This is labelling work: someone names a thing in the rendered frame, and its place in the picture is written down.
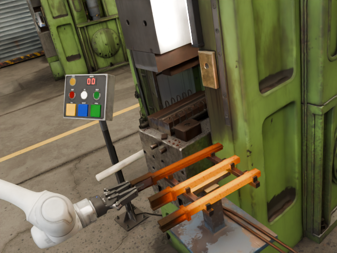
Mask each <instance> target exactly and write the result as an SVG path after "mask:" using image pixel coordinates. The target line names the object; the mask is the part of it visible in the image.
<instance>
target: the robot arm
mask: <svg viewBox="0 0 337 253"><path fill-rule="evenodd" d="M151 184H152V179H151V177H149V178H147V179H145V180H143V181H141V182H139V183H137V184H135V185H134V187H131V184H130V182H129V181H125V182H122V183H120V184H117V185H114V186H112V187H109V188H104V189H103V190H104V194H102V195H101V196H99V195H96V196H94V197H92V198H90V199H89V200H88V199H86V198H85V199H83V200H81V201H79V202H77V203H75V204H72V202H71V201H70V200H69V199H68V198H67V197H65V196H63V195H61V194H57V193H53V192H49V191H47V190H45V191H43V192H34V191H31V190H28V189H26V188H23V187H21V186H18V185H15V184H12V183H10V182H7V181H4V180H1V179H0V199H3V200H6V201H8V202H10V203H12V204H14V205H16V206H17V207H19V208H20V209H22V210H23V211H24V212H25V214H26V217H27V221H28V222H30V223H31V224H33V225H34V226H33V227H32V229H31V234H32V237H33V240H34V242H35V243H36V245H37V246H38V247H39V248H49V247H52V246H55V245H58V244H60V243H62V242H64V241H66V240H68V239H69V238H71V237H73V236H74V235H76V234H77V233H78V232H79V231H80V230H82V229H83V228H86V227H87V226H89V225H91V224H92V223H94V222H96V221H97V217H98V218H99V217H101V216H103V215H105V214H106V213H107V210H109V209H112V208H116V209H117V210H118V211H119V210H120V209H121V208H122V207H123V206H124V205H126V204H127V203H128V202H130V201H131V200H133V199H134V198H136V197H137V196H138V191H140V190H141V189H143V188H145V187H147V186H149V185H151Z"/></svg>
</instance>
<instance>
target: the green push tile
mask: <svg viewBox="0 0 337 253"><path fill-rule="evenodd" d="M90 116H91V117H101V105H94V104H92V105H91V112H90Z"/></svg>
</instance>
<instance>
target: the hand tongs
mask: <svg viewBox="0 0 337 253"><path fill-rule="evenodd" d="M222 207H223V212H224V213H225V214H226V215H227V216H228V217H229V218H230V219H232V220H233V221H235V222H236V223H238V224H239V225H241V226H242V227H243V228H245V229H246V230H248V231H249V232H251V233H252V234H254V235H255V236H257V237H258V238H260V239H261V240H263V241H264V242H266V243H267V244H269V245H270V246H271V247H273V248H274V249H276V250H277V251H279V252H280V253H286V252H285V251H283V250H282V249H280V248H279V247H277V246H276V245H274V244H273V243H271V242H270V241H268V240H267V239H265V238H264V237H262V236H261V235H259V234H258V233H256V232H255V231H253V230H252V229H250V228H249V227H247V226H246V225H244V224H243V223H241V222H240V221H238V220H237V219H235V218H234V217H232V216H231V215H230V214H229V213H227V212H226V211H225V210H227V211H229V212H231V213H233V214H234V215H236V216H237V217H239V218H241V219H242V220H244V221H245V222H247V223H248V224H250V225H251V226H253V227H254V228H256V229H257V230H259V231H261V232H262V233H264V234H265V235H267V236H268V237H270V238H271V239H273V240H274V241H276V242H277V243H279V244H280V245H282V246H283V247H285V248H287V249H288V250H290V251H291V252H293V253H299V252H297V251H296V250H294V249H292V248H291V247H289V246H288V245H286V244H285V243H283V242H282V241H280V240H278V239H277V238H275V237H274V236H272V235H271V234H269V233H268V232H266V231H264V230H263V229H261V228H260V227H258V226H257V225H255V224H254V223H252V222H250V221H249V220H247V219H246V218H244V217H243V216H241V215H240V214H238V213H237V212H235V211H233V210H231V209H229V208H226V207H224V206H222Z"/></svg>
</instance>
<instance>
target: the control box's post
mask: <svg viewBox="0 0 337 253"><path fill-rule="evenodd" d="M99 124H100V127H101V130H102V133H103V136H104V139H105V142H106V146H107V149H108V152H109V155H110V159H111V162H112V164H114V165H115V164H117V163H118V161H117V157H116V154H115V150H114V147H113V144H112V140H111V137H110V134H109V130H108V126H107V123H106V121H105V120H99ZM115 175H116V179H117V182H118V184H120V183H122V182H124V181H123V177H122V174H121V171H120V170H119V171H117V172H115ZM125 208H126V211H128V214H129V218H130V219H131V216H130V211H131V212H132V208H131V205H130V202H128V203H127V204H126V205H125ZM132 213H133V212H132Z"/></svg>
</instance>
